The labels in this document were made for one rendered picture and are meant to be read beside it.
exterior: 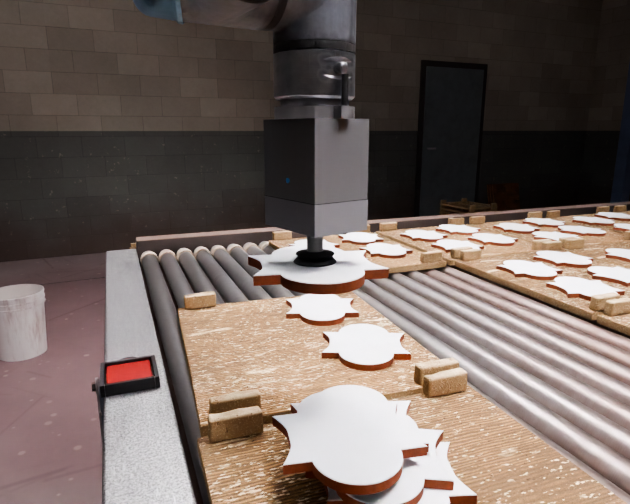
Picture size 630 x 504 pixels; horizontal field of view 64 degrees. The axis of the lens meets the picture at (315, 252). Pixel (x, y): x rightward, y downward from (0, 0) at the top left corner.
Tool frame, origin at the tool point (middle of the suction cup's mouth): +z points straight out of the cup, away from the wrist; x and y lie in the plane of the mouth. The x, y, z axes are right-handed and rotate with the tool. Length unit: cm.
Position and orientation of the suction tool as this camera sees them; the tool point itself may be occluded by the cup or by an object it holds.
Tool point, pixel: (314, 273)
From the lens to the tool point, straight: 51.0
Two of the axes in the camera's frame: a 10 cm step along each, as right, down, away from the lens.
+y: -6.0, -1.9, 7.8
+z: 0.0, 9.7, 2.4
